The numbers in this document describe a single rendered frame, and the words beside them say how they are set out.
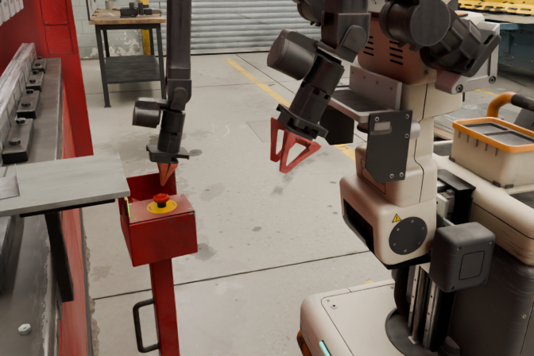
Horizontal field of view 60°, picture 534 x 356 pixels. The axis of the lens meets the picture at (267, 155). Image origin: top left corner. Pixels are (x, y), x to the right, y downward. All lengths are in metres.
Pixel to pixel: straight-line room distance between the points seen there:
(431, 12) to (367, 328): 1.04
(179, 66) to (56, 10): 1.83
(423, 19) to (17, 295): 0.75
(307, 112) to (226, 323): 1.34
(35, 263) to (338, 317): 1.02
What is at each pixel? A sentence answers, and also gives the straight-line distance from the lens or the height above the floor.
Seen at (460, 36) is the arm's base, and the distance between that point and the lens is 0.89.
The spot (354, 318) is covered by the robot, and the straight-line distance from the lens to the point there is 1.60.
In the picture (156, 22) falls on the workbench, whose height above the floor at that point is 0.86.
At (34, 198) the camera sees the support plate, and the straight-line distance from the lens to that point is 0.77.
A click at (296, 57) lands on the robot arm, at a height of 1.19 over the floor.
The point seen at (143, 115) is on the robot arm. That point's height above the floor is 0.99.
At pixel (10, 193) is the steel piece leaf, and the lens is 0.79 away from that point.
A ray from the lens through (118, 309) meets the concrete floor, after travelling 2.14.
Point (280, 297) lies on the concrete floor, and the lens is 2.11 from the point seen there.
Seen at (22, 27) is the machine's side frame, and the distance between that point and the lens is 2.93.
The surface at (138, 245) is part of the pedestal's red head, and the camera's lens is 1.14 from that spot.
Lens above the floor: 1.31
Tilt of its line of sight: 21 degrees down
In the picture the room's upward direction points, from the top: straight up
